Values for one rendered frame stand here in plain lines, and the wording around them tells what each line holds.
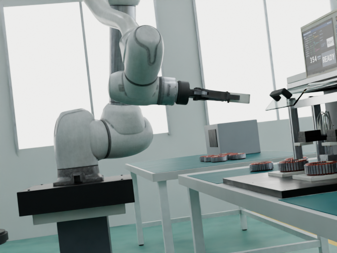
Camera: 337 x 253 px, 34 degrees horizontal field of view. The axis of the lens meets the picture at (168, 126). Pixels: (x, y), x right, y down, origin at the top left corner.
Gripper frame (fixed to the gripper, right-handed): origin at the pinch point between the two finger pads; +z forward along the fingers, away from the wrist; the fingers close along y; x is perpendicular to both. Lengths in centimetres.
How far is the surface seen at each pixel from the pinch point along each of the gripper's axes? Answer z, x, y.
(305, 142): 31.7, -11.7, -21.9
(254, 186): 8.5, -28.1, -4.4
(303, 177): 22.6, -23.5, 1.6
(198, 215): 13, -52, -113
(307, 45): 33, 25, -29
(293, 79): 59, 24, -113
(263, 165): 34, -23, -76
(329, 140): 32.1, -11.0, -1.9
